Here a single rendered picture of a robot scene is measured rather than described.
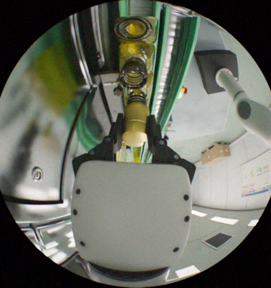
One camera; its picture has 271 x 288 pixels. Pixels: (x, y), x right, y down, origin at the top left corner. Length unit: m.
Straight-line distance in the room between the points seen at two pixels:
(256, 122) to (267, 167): 3.38
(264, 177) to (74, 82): 3.87
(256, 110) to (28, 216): 0.48
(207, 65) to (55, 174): 0.60
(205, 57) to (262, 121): 0.33
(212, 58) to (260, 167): 3.50
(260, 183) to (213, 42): 3.64
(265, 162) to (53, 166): 3.80
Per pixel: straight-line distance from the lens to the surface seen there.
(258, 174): 3.80
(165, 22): 0.28
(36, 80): 0.16
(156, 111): 0.54
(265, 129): 0.32
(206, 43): 0.56
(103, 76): 0.43
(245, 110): 0.35
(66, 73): 0.21
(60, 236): 0.23
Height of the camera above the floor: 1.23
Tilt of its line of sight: 23 degrees down
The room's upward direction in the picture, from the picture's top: 177 degrees counter-clockwise
